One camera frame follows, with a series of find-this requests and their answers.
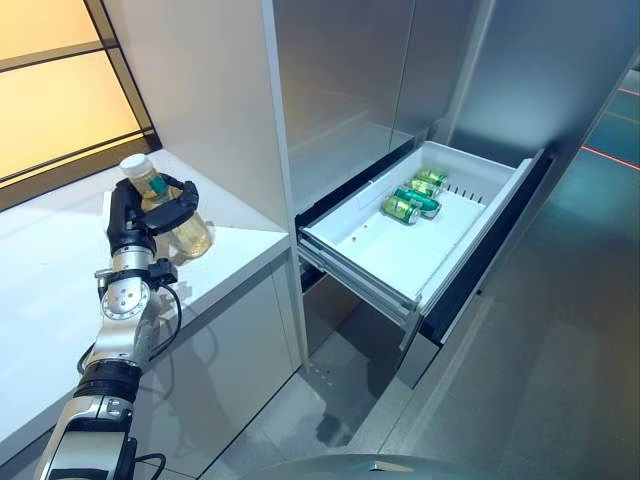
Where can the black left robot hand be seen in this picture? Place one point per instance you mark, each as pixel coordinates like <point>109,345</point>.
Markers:
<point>122,215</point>

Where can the yellow tea bottle white cap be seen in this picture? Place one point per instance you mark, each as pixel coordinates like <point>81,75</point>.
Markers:
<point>192,235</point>

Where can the fridge drawer with white bin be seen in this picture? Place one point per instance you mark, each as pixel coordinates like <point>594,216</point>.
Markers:
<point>400,250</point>

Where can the white fridge housing panel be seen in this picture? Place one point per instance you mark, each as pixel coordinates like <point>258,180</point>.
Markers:
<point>210,110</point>

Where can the stainless steel fridge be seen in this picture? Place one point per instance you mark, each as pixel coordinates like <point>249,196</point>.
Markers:
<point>345,90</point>

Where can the steel fridge drawer front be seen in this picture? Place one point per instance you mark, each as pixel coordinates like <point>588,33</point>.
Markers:
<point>350,340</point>

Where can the white counter cabinet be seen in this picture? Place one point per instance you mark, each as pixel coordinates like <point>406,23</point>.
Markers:
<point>50,260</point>

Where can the light green drink can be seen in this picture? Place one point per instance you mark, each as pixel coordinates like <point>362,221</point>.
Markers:
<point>434,176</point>
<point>425,188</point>
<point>400,207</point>

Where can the dark green drink can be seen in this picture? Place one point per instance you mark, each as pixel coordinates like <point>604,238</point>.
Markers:
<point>417,201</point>

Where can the grey robot torso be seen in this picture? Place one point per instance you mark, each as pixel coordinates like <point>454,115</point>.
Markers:
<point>350,470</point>

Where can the tall silver cabinet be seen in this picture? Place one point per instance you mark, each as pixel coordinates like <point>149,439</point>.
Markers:
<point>540,70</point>

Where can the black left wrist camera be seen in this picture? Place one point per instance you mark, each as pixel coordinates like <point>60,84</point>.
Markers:
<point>162,272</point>

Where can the amber glass black frame window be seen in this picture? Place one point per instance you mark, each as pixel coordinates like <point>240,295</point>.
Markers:
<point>55,100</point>

